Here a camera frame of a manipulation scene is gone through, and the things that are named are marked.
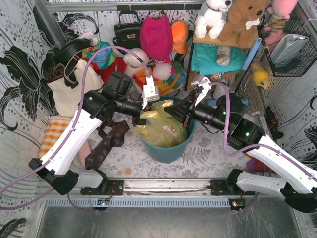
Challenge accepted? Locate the yellow trash bag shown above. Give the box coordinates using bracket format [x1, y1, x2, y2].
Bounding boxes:
[134, 99, 188, 148]

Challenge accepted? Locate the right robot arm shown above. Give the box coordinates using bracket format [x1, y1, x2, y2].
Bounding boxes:
[164, 92, 317, 213]

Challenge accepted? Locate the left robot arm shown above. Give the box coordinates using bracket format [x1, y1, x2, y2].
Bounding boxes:
[29, 72, 156, 195]

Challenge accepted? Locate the rainbow striped bag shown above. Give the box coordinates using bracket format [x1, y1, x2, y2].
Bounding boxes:
[132, 61, 186, 95]

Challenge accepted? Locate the teal trash bin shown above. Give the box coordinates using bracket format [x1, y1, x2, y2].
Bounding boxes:
[141, 96, 196, 164]

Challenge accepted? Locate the cream canvas tote bag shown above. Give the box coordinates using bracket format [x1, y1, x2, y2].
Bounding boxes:
[48, 59, 103, 118]

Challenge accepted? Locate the teal folded cloth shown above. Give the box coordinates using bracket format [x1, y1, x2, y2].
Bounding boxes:
[191, 43, 247, 75]

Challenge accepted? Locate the pink white plush doll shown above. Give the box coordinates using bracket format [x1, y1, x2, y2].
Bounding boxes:
[152, 58, 176, 81]

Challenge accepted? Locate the grey patterned rolled cloth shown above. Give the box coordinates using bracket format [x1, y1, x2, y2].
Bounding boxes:
[216, 45, 231, 66]

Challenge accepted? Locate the white fluffy plush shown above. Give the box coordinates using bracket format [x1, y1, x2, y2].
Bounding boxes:
[123, 48, 149, 77]

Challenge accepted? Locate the red garment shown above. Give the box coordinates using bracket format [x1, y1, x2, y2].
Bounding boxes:
[96, 58, 127, 83]

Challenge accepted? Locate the brown floral necktie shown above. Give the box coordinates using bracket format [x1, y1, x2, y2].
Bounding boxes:
[85, 118, 130, 170]

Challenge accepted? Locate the pink soft pad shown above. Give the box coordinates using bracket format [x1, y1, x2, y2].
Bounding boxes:
[78, 140, 91, 168]

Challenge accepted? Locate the orange plush toy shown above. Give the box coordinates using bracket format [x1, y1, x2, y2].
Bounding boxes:
[171, 21, 190, 54]

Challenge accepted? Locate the yellow plush duck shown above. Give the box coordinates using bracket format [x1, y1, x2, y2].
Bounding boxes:
[251, 63, 269, 90]

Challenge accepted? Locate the colourful scarf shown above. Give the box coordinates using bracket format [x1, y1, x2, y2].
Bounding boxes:
[82, 41, 116, 70]

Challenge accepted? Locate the black metal shelf rack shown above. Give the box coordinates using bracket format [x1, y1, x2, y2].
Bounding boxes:
[184, 34, 262, 92]

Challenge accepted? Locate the orange checkered towel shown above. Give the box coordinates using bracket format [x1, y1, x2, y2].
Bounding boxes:
[38, 116, 71, 158]

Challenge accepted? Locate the white plush dog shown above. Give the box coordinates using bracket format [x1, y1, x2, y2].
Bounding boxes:
[194, 0, 233, 39]

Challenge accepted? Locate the black leather handbag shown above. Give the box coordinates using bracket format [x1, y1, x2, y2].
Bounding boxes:
[112, 11, 143, 49]

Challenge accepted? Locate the magenta orange cloth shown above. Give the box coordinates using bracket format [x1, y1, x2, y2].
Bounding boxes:
[245, 154, 275, 173]

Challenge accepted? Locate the brown plush dog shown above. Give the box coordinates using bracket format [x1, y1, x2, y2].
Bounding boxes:
[218, 0, 270, 49]

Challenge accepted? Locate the silver pouch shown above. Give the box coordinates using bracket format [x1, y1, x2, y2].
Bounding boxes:
[270, 34, 309, 65]

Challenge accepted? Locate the pink plush toy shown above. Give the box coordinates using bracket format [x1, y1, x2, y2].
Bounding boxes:
[263, 0, 298, 46]

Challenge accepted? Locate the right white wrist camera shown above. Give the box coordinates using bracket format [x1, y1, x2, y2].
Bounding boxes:
[191, 74, 211, 107]

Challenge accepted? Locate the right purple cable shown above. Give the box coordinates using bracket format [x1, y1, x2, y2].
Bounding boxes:
[209, 81, 317, 179]

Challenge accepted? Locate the purple cable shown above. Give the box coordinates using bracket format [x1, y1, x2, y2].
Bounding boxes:
[0, 45, 152, 214]
[209, 81, 317, 179]

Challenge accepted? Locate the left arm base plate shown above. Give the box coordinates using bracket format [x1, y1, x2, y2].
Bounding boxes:
[80, 179, 124, 196]

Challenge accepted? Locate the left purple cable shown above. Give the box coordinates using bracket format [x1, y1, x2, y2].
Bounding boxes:
[0, 45, 152, 214]

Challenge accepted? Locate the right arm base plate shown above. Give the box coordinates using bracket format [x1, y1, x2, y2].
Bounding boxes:
[209, 179, 256, 196]

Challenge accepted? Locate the black wire basket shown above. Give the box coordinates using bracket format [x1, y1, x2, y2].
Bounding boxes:
[258, 12, 310, 77]

